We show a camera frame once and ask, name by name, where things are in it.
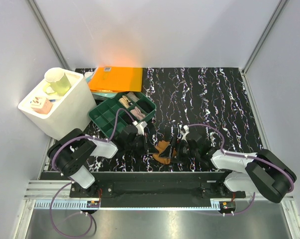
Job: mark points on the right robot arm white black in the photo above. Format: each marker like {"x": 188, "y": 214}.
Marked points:
{"x": 261, "y": 172}

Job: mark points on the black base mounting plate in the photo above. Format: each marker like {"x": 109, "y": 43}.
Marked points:
{"x": 158, "y": 183}

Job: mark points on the grey rolled sock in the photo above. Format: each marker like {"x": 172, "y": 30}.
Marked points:
{"x": 132, "y": 96}

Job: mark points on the white storage bin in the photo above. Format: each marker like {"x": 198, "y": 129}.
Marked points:
{"x": 67, "y": 113}

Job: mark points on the green divided organizer tray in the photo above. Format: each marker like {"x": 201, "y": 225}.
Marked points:
{"x": 106, "y": 115}

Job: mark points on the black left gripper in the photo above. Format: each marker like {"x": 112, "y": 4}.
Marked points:
{"x": 144, "y": 150}

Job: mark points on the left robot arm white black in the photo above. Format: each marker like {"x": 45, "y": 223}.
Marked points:
{"x": 69, "y": 154}

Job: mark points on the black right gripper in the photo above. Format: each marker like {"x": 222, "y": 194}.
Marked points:
{"x": 167, "y": 152}

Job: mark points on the pink rolled sock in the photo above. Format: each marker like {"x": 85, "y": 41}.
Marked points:
{"x": 138, "y": 113}

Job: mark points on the pink box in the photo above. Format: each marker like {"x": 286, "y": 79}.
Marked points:
{"x": 41, "y": 105}

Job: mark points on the orange and teal folders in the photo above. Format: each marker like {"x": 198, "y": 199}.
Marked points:
{"x": 106, "y": 82}

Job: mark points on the beige rolled sock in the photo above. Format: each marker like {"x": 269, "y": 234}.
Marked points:
{"x": 126, "y": 102}

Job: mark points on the brown boxer briefs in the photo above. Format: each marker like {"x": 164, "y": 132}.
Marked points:
{"x": 165, "y": 153}

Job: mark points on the aluminium front rail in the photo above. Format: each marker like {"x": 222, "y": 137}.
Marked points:
{"x": 46, "y": 197}

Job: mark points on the yellow green cup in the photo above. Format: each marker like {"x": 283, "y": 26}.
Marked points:
{"x": 57, "y": 82}

